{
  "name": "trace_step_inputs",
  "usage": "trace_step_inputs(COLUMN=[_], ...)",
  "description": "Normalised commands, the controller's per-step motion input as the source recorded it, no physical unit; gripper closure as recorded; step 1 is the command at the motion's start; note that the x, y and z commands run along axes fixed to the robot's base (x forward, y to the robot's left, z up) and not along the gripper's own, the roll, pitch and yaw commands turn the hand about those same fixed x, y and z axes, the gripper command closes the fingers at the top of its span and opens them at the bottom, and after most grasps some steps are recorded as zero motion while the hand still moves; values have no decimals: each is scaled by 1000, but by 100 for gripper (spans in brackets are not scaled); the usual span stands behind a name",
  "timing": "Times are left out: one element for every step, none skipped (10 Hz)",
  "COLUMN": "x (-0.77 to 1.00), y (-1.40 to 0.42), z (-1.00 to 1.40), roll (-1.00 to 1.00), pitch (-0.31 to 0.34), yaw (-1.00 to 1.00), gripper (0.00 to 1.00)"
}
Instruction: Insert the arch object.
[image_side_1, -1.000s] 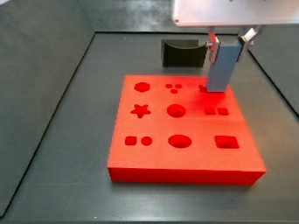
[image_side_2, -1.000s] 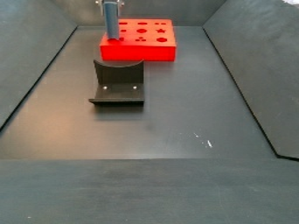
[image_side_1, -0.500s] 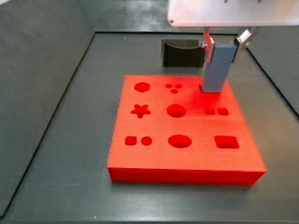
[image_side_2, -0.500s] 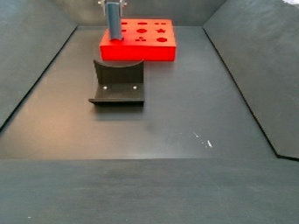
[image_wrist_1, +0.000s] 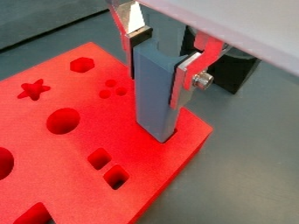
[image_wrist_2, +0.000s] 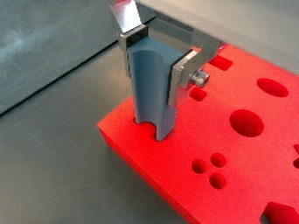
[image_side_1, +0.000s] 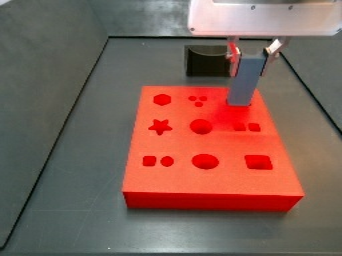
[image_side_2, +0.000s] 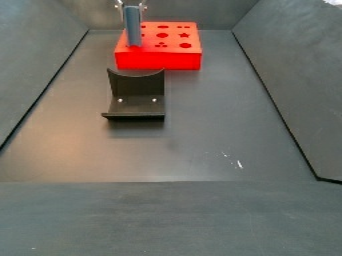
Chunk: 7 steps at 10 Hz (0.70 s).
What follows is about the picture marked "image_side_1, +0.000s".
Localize silver metal gripper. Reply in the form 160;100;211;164
187;0;342;77

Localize blue arch block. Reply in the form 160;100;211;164
227;54;266;106

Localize dark grey curved block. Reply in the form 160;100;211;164
184;45;230;77

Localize red foam shape board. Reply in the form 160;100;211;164
122;86;305;212

